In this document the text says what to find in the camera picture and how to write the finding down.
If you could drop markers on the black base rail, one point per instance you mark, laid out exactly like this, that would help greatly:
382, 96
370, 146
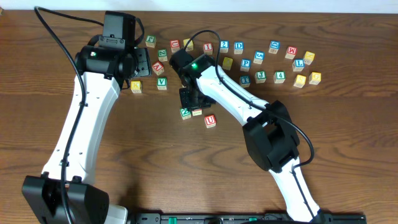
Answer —
323, 218

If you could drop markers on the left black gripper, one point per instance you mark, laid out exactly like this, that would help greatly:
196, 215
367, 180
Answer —
143, 62

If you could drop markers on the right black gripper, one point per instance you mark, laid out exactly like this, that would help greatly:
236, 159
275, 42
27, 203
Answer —
193, 101

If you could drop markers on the blue 5 block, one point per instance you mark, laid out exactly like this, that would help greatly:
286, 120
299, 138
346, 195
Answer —
258, 57

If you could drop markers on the red U block top row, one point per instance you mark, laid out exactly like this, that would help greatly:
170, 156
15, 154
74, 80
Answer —
174, 45

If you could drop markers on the blue L block right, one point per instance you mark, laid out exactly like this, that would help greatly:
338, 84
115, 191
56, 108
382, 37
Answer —
298, 65

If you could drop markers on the red A block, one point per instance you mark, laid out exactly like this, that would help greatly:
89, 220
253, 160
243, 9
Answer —
158, 68

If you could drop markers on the yellow K block left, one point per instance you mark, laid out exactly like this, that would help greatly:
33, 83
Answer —
136, 86

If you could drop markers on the green J block far left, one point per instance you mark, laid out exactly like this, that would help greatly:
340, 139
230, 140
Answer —
150, 41

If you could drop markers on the yellow S block bottom right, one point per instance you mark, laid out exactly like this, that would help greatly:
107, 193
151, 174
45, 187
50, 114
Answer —
300, 81

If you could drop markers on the blue P block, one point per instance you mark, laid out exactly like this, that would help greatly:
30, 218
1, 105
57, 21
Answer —
245, 65

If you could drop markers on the red E block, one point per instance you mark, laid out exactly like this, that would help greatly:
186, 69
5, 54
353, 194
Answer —
197, 112

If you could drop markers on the blue d block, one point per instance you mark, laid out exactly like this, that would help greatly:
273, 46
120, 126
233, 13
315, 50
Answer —
274, 47
238, 47

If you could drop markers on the yellow G block far right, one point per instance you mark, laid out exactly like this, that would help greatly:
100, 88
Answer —
314, 78

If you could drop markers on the red M block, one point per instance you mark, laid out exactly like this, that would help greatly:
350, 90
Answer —
291, 52

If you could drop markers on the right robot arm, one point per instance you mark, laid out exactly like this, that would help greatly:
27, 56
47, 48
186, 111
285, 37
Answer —
271, 137

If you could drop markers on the yellow S block top row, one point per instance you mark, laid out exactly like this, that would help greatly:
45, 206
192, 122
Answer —
188, 45

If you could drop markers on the blue D block right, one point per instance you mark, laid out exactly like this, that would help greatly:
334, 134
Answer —
274, 47

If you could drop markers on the green N block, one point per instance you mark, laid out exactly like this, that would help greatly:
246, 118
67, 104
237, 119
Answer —
185, 113

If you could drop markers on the blue D block centre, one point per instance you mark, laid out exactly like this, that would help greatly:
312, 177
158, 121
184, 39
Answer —
238, 47

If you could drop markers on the blue T block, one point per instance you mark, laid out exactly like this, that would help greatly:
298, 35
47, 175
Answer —
244, 81

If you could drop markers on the yellow k block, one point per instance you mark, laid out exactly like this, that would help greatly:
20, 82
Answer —
308, 57
136, 86

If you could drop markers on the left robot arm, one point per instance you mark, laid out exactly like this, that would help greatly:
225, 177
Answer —
65, 190

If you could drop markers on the yellow O block middle row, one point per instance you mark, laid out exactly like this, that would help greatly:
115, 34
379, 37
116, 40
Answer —
227, 63

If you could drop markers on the yellow K block far right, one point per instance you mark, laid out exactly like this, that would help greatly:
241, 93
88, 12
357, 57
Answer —
308, 57

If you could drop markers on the green Z block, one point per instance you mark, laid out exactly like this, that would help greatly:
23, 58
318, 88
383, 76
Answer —
162, 55

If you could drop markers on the red I block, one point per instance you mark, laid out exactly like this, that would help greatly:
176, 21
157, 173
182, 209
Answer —
208, 48

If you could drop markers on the blue 2 block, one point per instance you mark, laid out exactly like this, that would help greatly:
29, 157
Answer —
224, 46

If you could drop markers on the green j block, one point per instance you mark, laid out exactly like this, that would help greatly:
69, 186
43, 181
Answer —
150, 41
260, 77

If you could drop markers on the green 4 block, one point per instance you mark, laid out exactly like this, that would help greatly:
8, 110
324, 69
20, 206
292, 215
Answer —
279, 77

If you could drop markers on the green V block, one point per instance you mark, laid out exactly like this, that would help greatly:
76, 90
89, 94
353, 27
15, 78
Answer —
162, 83

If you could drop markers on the green J block right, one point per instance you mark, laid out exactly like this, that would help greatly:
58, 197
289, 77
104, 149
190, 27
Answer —
260, 77

